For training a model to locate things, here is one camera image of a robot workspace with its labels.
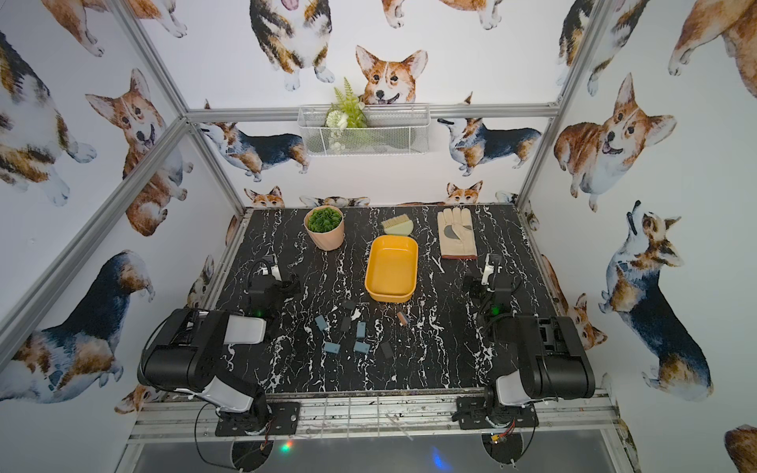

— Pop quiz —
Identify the black eraser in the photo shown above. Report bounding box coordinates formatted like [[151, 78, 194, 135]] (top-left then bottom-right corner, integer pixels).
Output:
[[380, 342, 394, 360]]

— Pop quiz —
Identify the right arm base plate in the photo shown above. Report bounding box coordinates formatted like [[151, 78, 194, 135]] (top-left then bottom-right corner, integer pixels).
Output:
[[451, 396, 539, 431]]

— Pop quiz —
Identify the yellow green sponge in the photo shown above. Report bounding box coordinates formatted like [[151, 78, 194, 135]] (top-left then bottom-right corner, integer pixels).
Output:
[[382, 214, 414, 237]]

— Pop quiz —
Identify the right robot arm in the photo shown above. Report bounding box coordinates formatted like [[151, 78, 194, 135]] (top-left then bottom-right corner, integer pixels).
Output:
[[451, 274, 595, 430]]

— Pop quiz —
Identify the light blue eraser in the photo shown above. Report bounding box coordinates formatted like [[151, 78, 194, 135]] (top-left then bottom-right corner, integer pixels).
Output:
[[323, 342, 341, 355], [354, 341, 371, 354], [315, 315, 329, 332]]

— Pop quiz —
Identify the yellow storage box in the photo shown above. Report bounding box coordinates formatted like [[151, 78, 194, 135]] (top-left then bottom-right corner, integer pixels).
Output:
[[365, 235, 419, 304]]

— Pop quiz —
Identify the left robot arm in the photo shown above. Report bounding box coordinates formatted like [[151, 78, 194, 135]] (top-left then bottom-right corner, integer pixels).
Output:
[[138, 273, 301, 437]]

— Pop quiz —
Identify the blue grey eraser upright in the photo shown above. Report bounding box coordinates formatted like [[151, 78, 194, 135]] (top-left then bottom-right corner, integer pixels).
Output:
[[356, 321, 367, 339]]

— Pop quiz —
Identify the beige work glove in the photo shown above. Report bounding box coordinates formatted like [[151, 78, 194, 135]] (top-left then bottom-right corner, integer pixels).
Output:
[[438, 206, 478, 260]]

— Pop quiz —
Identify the pink pot with green plant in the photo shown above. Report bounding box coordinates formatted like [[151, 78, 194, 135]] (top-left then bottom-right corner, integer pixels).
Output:
[[304, 205, 345, 251]]

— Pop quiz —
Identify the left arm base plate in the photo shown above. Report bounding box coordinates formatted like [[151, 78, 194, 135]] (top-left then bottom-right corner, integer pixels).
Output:
[[215, 402, 302, 438]]

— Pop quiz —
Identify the white wire wall basket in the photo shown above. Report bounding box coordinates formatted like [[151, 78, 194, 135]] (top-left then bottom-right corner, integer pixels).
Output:
[[298, 104, 431, 157]]

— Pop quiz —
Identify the artificial fern with white flower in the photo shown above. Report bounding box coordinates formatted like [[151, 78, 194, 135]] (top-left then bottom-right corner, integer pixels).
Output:
[[324, 79, 370, 154]]

